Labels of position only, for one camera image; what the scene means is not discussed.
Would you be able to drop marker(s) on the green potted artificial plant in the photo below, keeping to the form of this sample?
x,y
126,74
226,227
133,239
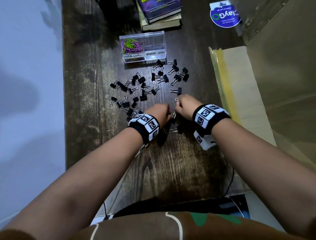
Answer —
x,y
108,7

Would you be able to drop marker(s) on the blue round sticker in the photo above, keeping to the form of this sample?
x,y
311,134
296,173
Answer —
x,y
224,16

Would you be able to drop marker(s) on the purple hardcover book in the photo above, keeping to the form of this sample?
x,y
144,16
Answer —
x,y
160,8

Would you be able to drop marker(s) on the person's left forearm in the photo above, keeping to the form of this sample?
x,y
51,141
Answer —
x,y
79,190

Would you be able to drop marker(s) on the person's right hand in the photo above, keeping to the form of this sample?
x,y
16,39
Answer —
x,y
188,106

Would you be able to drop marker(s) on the black right wristband white markers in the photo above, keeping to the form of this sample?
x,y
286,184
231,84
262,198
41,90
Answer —
x,y
209,118

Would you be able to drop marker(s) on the person's right forearm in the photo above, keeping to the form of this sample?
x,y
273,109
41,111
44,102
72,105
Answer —
x,y
266,178

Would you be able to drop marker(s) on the black wristband white markers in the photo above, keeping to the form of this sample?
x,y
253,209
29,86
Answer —
x,y
209,118
144,127

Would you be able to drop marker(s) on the black left wristband white markers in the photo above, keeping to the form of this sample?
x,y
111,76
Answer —
x,y
144,127

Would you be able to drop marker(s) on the bunch of sorted paper clips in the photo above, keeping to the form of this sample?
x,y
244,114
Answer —
x,y
132,47

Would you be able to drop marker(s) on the tan book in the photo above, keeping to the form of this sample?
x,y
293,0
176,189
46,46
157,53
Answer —
x,y
163,24

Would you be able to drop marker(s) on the black blue bag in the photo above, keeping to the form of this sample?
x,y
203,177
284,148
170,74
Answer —
x,y
232,205

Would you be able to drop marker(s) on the yellowish cardboard sheet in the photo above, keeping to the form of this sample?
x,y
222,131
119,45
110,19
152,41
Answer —
x,y
242,94

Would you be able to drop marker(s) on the clear two-compartment plastic box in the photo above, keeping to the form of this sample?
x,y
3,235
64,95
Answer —
x,y
155,42

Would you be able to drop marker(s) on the large brown cardboard box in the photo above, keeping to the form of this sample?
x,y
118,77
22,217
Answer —
x,y
286,61

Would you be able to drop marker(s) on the pile of black binder clips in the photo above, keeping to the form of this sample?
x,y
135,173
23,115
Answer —
x,y
177,78

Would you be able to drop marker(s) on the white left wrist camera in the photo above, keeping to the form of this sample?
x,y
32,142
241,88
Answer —
x,y
142,149

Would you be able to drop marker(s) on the person's left hand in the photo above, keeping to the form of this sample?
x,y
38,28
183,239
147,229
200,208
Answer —
x,y
159,113

